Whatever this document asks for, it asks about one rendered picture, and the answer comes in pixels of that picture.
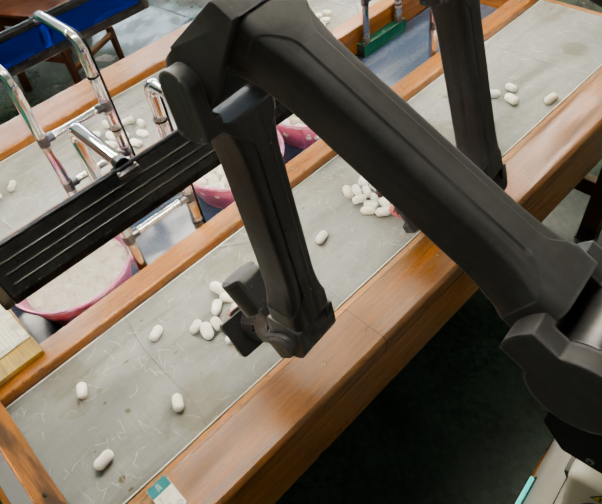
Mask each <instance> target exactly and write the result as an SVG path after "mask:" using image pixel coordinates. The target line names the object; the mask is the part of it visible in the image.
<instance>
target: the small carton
mask: <svg viewBox="0 0 602 504"><path fill-rule="evenodd" d="M146 493H147V494H148V495H149V497H150V498H151V499H152V501H153V502H154V503H155V504H189V503H188V502H187V500H186V499H185V498H184V497H183V496H182V494H181V493H180V492H179V491H178V490H177V488H176V487H175V486H174V485H173V484H172V482H171V481H170V480H169V479H168V477H167V476H166V475H165V474H164V475H163V476H162V477H160V478H159V479H158V480H157V481H156V482H155V483H154V484H153V485H152V486H151V487H150V488H149V489H147V490H146Z"/></svg>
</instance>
